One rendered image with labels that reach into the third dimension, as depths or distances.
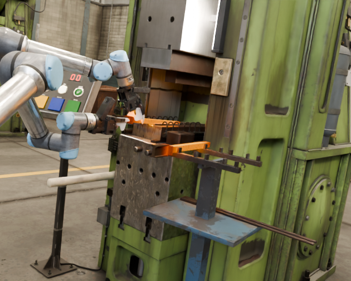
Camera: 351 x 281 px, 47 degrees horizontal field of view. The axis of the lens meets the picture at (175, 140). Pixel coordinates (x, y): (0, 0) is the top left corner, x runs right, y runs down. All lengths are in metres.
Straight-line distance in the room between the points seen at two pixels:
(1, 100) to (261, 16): 1.15
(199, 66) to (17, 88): 1.09
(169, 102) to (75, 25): 9.19
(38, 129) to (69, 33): 9.71
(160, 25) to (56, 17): 9.18
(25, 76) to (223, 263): 1.25
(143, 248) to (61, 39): 9.48
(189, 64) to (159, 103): 0.36
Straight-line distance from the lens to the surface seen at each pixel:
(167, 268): 2.12
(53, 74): 1.41
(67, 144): 1.70
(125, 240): 2.17
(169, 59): 1.98
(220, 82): 1.93
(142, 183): 2.01
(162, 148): 1.48
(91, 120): 1.74
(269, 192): 2.26
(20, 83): 1.35
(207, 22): 2.09
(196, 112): 2.45
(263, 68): 1.89
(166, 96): 2.37
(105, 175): 2.38
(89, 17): 11.73
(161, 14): 2.06
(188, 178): 2.00
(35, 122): 1.68
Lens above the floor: 1.23
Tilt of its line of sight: 9 degrees down
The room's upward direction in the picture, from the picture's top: 8 degrees clockwise
